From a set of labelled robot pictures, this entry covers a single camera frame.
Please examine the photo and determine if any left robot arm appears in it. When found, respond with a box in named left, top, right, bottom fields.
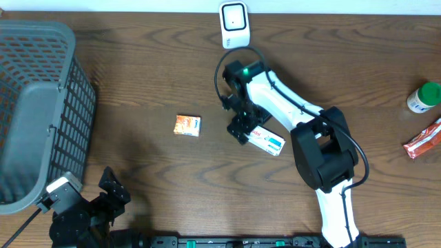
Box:
left=46, top=167, right=151, bottom=248

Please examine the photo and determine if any black left camera cable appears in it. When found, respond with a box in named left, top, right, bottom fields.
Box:
left=0, top=208, right=42, bottom=248

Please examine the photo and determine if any white barcode scanner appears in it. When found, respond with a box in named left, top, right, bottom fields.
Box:
left=218, top=1, right=251, bottom=50

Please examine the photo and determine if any white Panadol box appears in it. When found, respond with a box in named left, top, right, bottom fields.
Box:
left=245, top=126, right=286, bottom=156

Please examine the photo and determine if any black camera cable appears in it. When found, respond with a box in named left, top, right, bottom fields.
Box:
left=0, top=208, right=42, bottom=248
left=214, top=45, right=370, bottom=248

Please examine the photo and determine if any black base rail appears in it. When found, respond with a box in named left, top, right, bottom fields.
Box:
left=150, top=235, right=407, bottom=248

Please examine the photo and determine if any green lid jar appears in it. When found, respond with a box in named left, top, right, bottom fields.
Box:
left=407, top=82, right=440, bottom=114

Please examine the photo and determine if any red Top chocolate bar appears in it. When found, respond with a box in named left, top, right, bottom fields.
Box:
left=403, top=118, right=440, bottom=159

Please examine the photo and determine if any black right camera cable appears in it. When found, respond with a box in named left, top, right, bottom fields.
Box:
left=214, top=45, right=370, bottom=248

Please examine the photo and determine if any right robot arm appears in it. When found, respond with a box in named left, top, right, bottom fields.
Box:
left=220, top=61, right=360, bottom=247

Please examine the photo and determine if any grey plastic basket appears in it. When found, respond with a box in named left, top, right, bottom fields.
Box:
left=1, top=20, right=96, bottom=215

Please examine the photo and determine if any orange snack packet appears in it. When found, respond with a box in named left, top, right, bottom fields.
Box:
left=174, top=115, right=201, bottom=137

